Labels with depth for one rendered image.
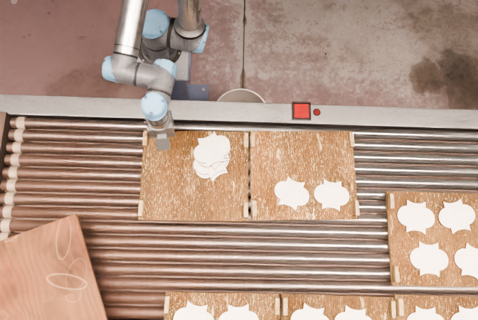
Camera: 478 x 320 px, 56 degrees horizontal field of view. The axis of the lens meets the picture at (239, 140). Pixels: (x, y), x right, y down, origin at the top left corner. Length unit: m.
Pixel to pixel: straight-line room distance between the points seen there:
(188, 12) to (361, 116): 0.81
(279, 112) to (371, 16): 1.55
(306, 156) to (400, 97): 1.37
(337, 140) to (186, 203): 0.64
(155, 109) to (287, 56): 1.74
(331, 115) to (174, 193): 0.70
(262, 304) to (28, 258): 0.82
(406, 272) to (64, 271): 1.22
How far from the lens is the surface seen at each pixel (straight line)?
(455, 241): 1.95
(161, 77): 1.40
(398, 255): 1.85
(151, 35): 1.77
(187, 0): 1.59
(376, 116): 1.95
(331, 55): 3.04
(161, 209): 1.75
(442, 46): 3.33
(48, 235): 1.72
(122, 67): 1.42
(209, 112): 1.84
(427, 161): 1.97
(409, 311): 1.87
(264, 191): 1.75
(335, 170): 1.82
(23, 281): 1.74
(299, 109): 1.86
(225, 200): 1.74
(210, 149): 1.71
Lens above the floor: 2.66
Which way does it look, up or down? 75 degrees down
